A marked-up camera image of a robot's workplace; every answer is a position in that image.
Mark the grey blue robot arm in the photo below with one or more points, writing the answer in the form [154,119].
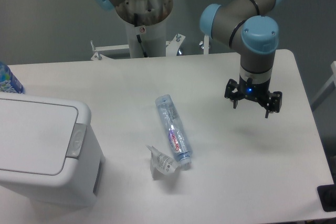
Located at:
[243,25]

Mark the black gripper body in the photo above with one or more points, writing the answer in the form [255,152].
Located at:
[254,92]

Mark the black table cable grommet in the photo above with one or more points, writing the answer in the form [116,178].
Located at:
[327,197]

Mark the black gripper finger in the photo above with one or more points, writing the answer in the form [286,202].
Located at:
[232,92]
[272,102]

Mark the crumpled white paper wrapper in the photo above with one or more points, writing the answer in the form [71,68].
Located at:
[161,165]

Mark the white trash can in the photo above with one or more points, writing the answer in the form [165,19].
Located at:
[49,151]

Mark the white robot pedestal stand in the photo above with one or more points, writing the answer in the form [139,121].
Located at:
[143,42]

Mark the white frame at right edge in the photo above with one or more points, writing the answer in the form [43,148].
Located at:
[327,88]

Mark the clear plastic water bottle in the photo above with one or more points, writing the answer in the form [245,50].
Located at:
[173,126]

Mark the blue labelled bottle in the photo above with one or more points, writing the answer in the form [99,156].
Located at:
[9,83]

